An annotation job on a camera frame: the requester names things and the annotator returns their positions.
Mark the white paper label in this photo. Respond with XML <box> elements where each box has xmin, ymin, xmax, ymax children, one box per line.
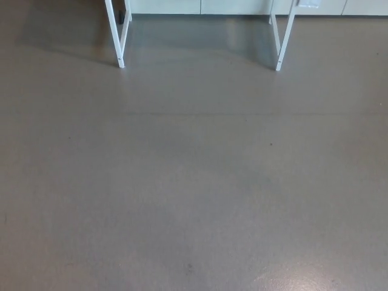
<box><xmin>295</xmin><ymin>0</ymin><xmax>321</xmax><ymax>9</ymax></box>

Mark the white desk frame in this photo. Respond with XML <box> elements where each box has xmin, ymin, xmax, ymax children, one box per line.
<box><xmin>104</xmin><ymin>0</ymin><xmax>300</xmax><ymax>72</ymax></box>

